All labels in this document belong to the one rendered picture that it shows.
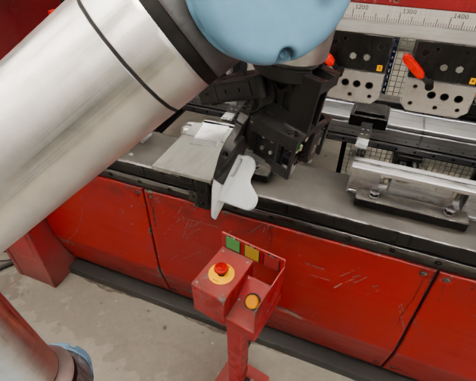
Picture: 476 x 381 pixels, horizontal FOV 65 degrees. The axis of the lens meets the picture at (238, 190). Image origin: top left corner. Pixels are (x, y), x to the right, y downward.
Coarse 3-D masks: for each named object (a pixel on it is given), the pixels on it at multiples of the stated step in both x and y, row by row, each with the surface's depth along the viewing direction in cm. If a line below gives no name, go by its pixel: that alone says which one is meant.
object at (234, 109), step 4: (236, 104) 131; (240, 104) 131; (244, 104) 132; (232, 108) 129; (236, 108) 129; (240, 108) 129; (228, 112) 127; (232, 112) 127; (236, 112) 127; (224, 116) 124; (228, 116) 124; (232, 116) 124; (224, 120) 124; (228, 120) 123
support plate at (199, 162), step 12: (192, 132) 117; (228, 132) 117; (180, 144) 112; (192, 144) 112; (168, 156) 107; (180, 156) 107; (192, 156) 107; (204, 156) 107; (216, 156) 107; (156, 168) 103; (168, 168) 103; (180, 168) 103; (192, 168) 103; (204, 168) 103; (204, 180) 99
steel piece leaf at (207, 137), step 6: (198, 132) 117; (204, 132) 117; (210, 132) 117; (216, 132) 117; (222, 132) 117; (192, 138) 111; (198, 138) 114; (204, 138) 114; (210, 138) 114; (216, 138) 114; (198, 144) 112; (204, 144) 111; (210, 144) 110; (216, 144) 110
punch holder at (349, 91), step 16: (336, 32) 87; (352, 32) 86; (336, 48) 90; (352, 48) 88; (368, 48) 87; (384, 48) 86; (352, 64) 90; (368, 64) 89; (384, 64) 88; (352, 80) 92; (368, 80) 91; (336, 96) 96; (352, 96) 95; (368, 96) 94
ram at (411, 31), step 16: (352, 0) 82; (368, 0) 81; (384, 0) 80; (400, 0) 79; (416, 0) 78; (432, 0) 77; (448, 0) 76; (464, 0) 75; (368, 32) 85; (384, 32) 84; (400, 32) 83; (416, 32) 81; (432, 32) 80; (448, 32) 79; (464, 32) 78
